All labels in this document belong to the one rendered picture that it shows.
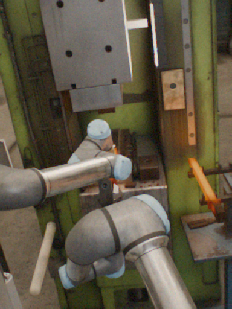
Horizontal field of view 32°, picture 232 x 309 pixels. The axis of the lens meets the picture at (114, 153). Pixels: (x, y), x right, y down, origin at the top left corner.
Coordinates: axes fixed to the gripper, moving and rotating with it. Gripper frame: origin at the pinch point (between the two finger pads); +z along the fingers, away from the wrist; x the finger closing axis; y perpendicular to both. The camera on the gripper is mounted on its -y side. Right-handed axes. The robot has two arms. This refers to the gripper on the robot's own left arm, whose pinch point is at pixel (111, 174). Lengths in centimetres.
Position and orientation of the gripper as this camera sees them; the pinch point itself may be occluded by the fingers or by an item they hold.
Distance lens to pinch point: 166.5
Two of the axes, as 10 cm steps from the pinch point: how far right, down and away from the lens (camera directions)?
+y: 0.4, 8.3, -5.6
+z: 1.3, 5.5, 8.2
